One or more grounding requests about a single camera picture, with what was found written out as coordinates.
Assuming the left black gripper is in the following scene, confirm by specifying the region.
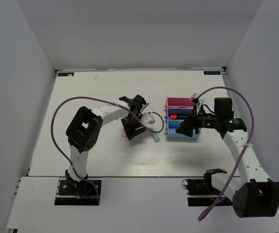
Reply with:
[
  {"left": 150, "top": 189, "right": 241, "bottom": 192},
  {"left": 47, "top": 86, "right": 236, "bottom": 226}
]
[{"left": 121, "top": 113, "right": 146, "bottom": 140}]

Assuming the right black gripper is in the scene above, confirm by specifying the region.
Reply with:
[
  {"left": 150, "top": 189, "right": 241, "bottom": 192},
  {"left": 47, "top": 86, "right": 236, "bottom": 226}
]
[{"left": 175, "top": 104, "right": 220, "bottom": 137}]

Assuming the orange highlighter marker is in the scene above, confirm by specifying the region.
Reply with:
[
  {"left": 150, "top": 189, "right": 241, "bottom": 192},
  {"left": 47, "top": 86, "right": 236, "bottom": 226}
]
[{"left": 170, "top": 114, "right": 188, "bottom": 120}]

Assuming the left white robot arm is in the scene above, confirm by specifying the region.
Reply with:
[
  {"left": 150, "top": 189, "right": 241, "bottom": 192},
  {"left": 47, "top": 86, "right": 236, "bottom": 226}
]
[{"left": 66, "top": 95, "right": 146, "bottom": 194}]

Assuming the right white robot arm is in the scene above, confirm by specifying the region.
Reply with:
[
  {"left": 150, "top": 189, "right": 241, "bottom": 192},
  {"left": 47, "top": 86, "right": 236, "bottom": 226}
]
[{"left": 175, "top": 98, "right": 279, "bottom": 218}]

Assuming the light blue storage bin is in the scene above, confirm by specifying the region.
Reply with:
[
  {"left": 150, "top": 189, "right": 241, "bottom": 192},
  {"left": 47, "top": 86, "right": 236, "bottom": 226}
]
[{"left": 164, "top": 119, "right": 201, "bottom": 141}]

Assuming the dark blue storage bin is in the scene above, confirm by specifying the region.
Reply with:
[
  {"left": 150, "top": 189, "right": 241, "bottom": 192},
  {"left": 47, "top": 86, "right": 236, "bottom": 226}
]
[{"left": 164, "top": 108, "right": 193, "bottom": 120}]

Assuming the green correction tape case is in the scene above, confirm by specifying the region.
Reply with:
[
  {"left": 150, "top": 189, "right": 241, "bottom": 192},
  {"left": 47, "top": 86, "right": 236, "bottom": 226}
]
[{"left": 150, "top": 132, "right": 160, "bottom": 143}]

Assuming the pink storage bin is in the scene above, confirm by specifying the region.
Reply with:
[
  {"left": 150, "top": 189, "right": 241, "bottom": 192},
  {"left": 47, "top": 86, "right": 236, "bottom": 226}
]
[{"left": 164, "top": 97, "right": 193, "bottom": 108}]

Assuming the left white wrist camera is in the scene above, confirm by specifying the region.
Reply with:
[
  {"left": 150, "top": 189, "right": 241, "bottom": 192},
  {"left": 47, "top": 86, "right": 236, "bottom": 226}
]
[{"left": 140, "top": 112, "right": 155, "bottom": 125}]

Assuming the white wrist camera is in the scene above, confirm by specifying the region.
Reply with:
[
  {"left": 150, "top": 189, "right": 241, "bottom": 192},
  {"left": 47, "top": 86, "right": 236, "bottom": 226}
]
[
  {"left": 190, "top": 93, "right": 204, "bottom": 115},
  {"left": 140, "top": 112, "right": 155, "bottom": 125}
]

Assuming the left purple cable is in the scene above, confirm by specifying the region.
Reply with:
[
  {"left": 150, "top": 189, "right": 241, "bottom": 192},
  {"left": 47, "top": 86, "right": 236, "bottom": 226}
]
[{"left": 51, "top": 96, "right": 165, "bottom": 206}]

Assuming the purple cable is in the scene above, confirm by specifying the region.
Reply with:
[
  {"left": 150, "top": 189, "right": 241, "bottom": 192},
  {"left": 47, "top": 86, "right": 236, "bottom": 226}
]
[
  {"left": 197, "top": 86, "right": 255, "bottom": 223},
  {"left": 51, "top": 96, "right": 165, "bottom": 206}
]

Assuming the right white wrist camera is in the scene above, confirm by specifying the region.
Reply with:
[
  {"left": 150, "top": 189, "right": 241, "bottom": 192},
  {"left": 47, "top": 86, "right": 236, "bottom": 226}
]
[{"left": 190, "top": 93, "right": 204, "bottom": 115}]

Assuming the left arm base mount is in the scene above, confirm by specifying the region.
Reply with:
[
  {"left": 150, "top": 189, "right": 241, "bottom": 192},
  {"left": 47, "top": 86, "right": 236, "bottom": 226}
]
[{"left": 54, "top": 180, "right": 102, "bottom": 206}]

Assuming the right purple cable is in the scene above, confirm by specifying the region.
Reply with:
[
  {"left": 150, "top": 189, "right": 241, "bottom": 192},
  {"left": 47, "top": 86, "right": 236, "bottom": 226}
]
[{"left": 197, "top": 86, "right": 255, "bottom": 223}]

